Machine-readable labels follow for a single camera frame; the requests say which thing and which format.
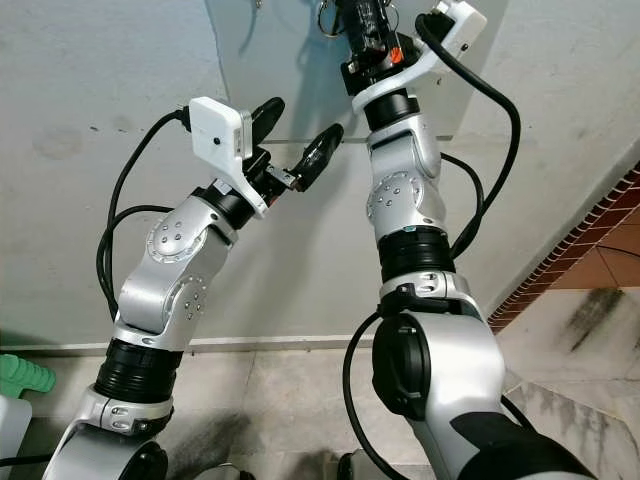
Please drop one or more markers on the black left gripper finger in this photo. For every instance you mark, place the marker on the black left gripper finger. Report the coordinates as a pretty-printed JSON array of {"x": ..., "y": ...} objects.
[
  {"x": 268, "y": 113},
  {"x": 320, "y": 155}
]

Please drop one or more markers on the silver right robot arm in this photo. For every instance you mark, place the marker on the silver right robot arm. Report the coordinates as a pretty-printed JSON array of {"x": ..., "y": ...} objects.
[{"x": 405, "y": 190}]

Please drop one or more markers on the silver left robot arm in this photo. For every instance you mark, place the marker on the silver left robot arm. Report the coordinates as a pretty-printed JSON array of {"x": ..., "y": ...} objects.
[{"x": 170, "y": 270}]

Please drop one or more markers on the grey robot left foot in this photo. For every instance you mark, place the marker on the grey robot left foot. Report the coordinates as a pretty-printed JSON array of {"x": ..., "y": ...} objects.
[{"x": 240, "y": 472}]

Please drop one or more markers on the grey robot foot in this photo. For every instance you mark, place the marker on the grey robot foot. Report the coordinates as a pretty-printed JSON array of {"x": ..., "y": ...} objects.
[
  {"x": 240, "y": 472},
  {"x": 350, "y": 468}
]

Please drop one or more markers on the grey robot right foot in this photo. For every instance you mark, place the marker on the grey robot right foot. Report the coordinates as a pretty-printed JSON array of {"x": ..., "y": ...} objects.
[{"x": 350, "y": 468}]

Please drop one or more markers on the green plastic stool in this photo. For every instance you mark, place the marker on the green plastic stool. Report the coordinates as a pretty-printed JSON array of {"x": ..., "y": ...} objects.
[{"x": 22, "y": 375}]

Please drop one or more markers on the white plastic folding table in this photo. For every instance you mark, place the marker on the white plastic folding table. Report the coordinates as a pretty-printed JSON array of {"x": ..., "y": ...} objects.
[{"x": 12, "y": 440}]

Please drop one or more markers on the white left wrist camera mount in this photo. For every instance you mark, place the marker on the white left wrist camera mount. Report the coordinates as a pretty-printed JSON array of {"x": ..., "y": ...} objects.
[{"x": 215, "y": 130}]

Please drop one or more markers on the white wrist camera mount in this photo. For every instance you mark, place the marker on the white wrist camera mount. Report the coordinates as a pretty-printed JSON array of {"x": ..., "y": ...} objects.
[
  {"x": 215, "y": 130},
  {"x": 460, "y": 22}
]

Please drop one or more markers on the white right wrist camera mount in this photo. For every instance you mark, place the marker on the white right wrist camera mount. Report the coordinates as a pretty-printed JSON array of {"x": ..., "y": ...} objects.
[{"x": 460, "y": 22}]

